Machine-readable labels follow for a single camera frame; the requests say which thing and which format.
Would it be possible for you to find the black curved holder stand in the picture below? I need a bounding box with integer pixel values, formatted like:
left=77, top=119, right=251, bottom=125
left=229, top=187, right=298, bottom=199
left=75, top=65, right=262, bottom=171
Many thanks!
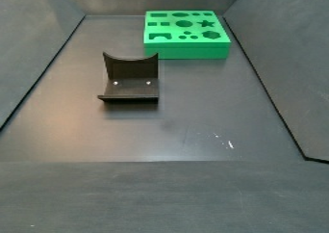
left=98, top=53, right=159, bottom=102

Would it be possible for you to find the green shape sorter box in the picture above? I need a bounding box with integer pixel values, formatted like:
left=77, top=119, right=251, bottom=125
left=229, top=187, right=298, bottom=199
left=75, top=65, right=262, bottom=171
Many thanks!
left=144, top=10, right=231, bottom=59

